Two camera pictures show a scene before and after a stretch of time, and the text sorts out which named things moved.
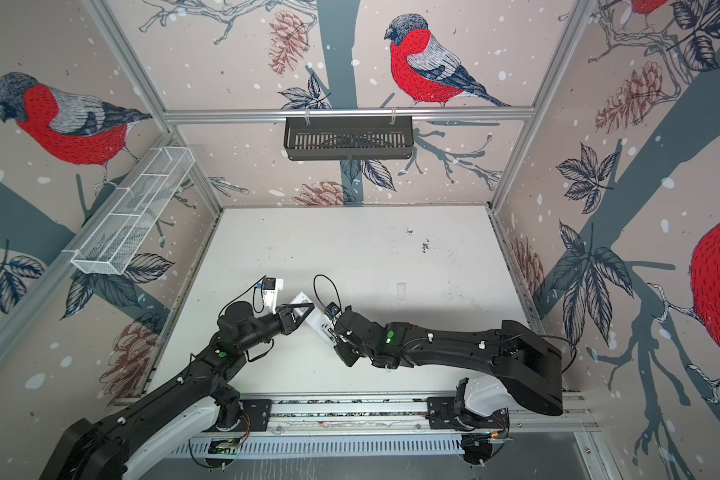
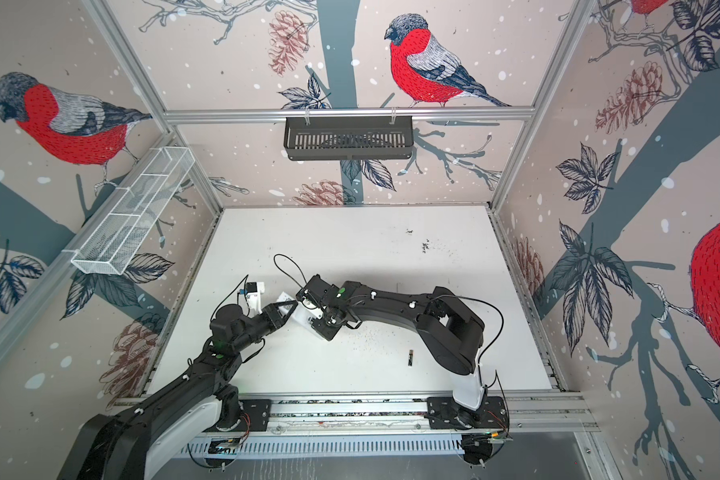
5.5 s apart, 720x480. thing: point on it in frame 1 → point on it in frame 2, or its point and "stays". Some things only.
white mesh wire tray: (134, 211) stays
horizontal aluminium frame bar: (473, 113) stays
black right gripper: (347, 353) → (327, 329)
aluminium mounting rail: (317, 415) stays
